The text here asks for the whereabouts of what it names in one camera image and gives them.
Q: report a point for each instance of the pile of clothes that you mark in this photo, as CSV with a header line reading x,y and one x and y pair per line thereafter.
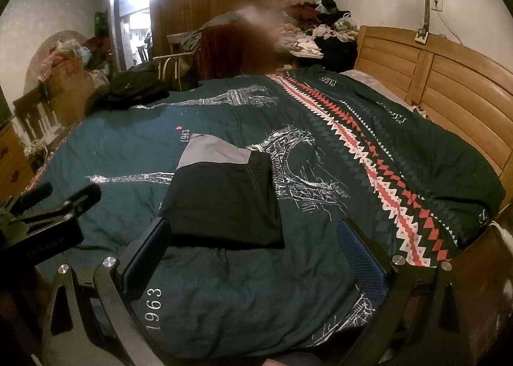
x,y
324,29

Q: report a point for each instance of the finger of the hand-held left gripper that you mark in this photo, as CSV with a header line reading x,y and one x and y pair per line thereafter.
x,y
78,199
38,192

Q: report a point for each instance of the wall socket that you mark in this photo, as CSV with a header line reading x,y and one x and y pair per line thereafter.
x,y
437,4

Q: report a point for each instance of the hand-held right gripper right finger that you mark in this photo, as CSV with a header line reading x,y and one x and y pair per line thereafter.
x,y
360,257

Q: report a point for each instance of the wooden headboard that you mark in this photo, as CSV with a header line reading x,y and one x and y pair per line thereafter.
x,y
453,73

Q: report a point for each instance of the black garment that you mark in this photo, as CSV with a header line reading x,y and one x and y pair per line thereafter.
x,y
128,87

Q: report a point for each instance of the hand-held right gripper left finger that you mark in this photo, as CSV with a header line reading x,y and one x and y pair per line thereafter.
x,y
146,253

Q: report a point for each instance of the wooden drawer cabinet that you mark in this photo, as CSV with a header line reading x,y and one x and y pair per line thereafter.
x,y
12,161

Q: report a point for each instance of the black and grey jacket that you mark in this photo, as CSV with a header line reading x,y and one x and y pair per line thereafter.
x,y
224,205

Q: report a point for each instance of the grey pillow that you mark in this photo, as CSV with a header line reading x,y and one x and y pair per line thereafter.
x,y
372,83

